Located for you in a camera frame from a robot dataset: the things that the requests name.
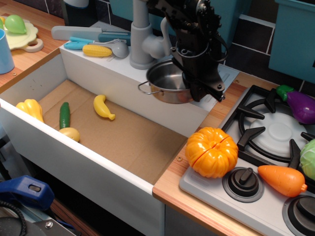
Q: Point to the blue clamp handle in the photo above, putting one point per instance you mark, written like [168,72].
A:
[27,191]

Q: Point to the teal cabinet right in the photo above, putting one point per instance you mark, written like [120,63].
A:
[293,46]

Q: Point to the orange toy carrot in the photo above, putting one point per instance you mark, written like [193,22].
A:
[287,181]

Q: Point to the black stove knob left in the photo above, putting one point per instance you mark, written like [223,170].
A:
[243,185]

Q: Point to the yellow toy squash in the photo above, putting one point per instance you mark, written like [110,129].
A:
[31,107]

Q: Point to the yellow toy banana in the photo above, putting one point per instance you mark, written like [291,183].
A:
[101,109]

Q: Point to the green toy cucumber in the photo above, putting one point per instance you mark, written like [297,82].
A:
[64,120]

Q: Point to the dark container with white lid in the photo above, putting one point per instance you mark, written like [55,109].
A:
[80,13]

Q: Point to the grey toy knife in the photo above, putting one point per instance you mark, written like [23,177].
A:
[95,34]

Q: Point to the grey toy stove top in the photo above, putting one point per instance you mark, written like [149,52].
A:
[264,216]

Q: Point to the pale yellow toy potato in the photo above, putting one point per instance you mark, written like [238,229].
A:
[71,133]

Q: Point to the grey toy spoon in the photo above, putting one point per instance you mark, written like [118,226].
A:
[118,47]

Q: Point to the small stainless steel pot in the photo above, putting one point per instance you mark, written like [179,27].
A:
[165,82]

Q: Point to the white toy sink basin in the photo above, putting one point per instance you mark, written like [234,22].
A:
[116,162]

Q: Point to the green toy pear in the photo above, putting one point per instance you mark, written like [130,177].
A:
[15,24]

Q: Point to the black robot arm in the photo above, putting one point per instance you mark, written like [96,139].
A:
[186,11]

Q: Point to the purple toy eggplant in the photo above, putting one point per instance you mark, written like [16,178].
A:
[302,106]

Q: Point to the black stove knob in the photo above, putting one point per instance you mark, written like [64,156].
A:
[299,215]
[243,185]

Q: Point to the cream toy cutting board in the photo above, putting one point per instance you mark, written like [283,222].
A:
[27,42]

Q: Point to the black burner grate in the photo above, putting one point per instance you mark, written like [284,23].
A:
[266,133]

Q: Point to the light blue toy utensil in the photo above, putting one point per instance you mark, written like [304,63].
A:
[77,43]

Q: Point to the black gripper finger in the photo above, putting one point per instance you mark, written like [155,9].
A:
[198,90]
[217,91]

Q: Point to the black stove knob right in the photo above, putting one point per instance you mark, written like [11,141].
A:
[299,215]

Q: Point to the green toy cabbage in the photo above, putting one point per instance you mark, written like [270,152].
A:
[307,159]

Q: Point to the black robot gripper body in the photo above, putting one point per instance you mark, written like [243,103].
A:
[198,52]

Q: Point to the grey toy faucet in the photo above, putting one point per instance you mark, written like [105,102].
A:
[146,48]

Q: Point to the orange toy pumpkin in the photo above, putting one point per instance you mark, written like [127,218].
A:
[211,152]

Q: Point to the light blue plastic cup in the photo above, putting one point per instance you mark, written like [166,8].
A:
[6,59]

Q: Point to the yellow toy corn cob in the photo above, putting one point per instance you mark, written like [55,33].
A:
[96,51]

